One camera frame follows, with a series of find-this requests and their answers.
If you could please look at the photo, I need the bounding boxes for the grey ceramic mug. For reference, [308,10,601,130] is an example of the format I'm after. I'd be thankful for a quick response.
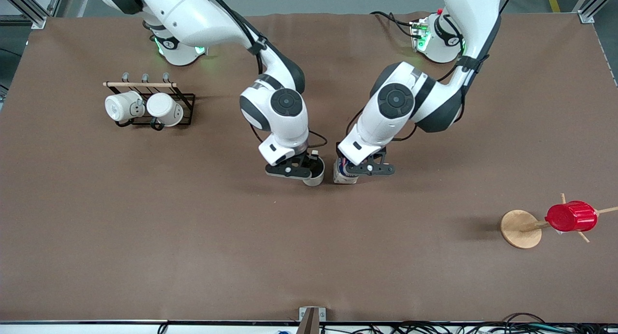
[302,150,326,187]

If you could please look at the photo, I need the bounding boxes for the blue and white milk carton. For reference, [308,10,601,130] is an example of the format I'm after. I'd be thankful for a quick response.
[333,157,360,185]

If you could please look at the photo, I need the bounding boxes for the red plastic cup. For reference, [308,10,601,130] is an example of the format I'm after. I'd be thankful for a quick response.
[545,201,599,233]

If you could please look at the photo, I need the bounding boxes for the white mug with printed base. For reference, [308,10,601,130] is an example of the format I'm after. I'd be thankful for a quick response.
[105,91,145,124]

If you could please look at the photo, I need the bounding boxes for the wooden mug tree stand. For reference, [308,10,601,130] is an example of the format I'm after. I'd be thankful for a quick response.
[500,193,618,250]

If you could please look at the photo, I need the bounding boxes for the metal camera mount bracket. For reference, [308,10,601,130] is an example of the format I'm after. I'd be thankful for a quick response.
[298,306,327,334]

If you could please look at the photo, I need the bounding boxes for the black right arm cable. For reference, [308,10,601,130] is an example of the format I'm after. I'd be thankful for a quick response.
[200,0,329,149]

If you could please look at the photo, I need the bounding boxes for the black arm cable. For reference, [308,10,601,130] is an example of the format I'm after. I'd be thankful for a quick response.
[200,0,329,149]
[345,0,513,142]

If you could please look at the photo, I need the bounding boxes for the white mug with black handle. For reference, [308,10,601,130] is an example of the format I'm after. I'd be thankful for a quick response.
[146,93,184,131]

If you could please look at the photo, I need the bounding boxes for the black base power cable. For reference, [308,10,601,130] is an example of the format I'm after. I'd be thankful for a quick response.
[370,11,417,38]

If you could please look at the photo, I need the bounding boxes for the black wire mug rack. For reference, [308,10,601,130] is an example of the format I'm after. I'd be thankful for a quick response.
[102,72,196,131]

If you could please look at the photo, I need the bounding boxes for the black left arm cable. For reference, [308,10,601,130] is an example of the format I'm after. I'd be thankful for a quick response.
[345,0,513,142]

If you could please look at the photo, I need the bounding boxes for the black cable bundle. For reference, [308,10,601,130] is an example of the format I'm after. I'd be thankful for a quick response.
[386,313,618,334]

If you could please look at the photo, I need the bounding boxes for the white table edge rail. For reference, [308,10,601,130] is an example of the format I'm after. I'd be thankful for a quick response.
[0,320,301,334]

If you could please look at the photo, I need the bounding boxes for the aluminium frame profile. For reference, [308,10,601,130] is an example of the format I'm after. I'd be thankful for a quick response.
[576,0,618,25]
[0,0,67,30]

